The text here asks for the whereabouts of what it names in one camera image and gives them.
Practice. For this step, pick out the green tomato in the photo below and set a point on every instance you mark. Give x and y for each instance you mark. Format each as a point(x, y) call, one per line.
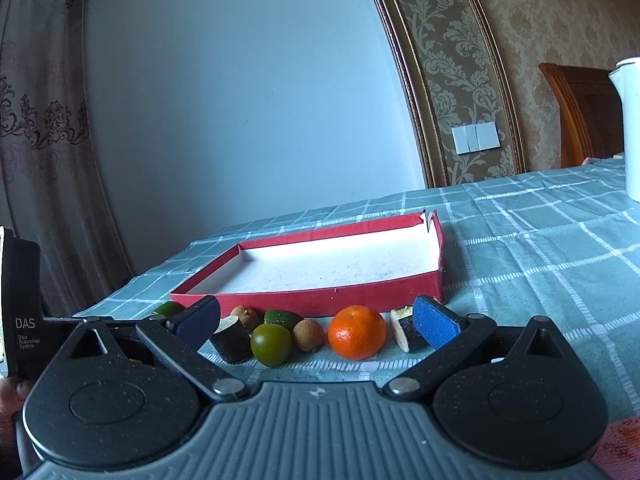
point(271, 344)

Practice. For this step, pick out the patterned curtain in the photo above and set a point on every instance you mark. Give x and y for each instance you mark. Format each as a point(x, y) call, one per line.
point(51, 188)

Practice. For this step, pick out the gold framed wallpaper panel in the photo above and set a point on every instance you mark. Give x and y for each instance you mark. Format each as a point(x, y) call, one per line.
point(452, 74)

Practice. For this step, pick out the green plaid bed sheet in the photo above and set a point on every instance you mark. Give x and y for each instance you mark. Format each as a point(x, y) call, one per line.
point(561, 243)

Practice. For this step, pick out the red shallow cardboard box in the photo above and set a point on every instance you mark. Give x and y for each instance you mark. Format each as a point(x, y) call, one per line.
point(382, 264)

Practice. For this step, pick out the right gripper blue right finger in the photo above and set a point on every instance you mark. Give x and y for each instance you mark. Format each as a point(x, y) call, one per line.
point(455, 340)

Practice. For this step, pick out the pink towel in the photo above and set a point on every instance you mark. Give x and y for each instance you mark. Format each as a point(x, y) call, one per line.
point(619, 452)

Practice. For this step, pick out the person left hand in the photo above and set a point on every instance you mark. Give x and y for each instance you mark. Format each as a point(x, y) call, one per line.
point(13, 394)

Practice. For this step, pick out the white electric kettle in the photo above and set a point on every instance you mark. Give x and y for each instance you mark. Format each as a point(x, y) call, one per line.
point(626, 80)

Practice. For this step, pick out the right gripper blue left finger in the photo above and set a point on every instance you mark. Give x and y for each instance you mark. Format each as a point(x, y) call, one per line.
point(175, 342)

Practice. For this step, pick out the brown longan fruit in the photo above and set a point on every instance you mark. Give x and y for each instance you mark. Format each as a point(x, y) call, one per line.
point(248, 317)
point(308, 335)

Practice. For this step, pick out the eggplant piece dark skin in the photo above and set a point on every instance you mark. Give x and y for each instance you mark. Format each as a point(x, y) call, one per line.
point(406, 335)

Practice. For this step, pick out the small green cucumber piece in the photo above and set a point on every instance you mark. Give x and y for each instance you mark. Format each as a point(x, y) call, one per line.
point(284, 318)

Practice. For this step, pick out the orange mandarin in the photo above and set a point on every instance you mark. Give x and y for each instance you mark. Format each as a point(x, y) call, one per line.
point(357, 332)

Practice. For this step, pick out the white wall switch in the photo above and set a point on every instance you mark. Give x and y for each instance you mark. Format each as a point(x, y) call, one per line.
point(475, 138)

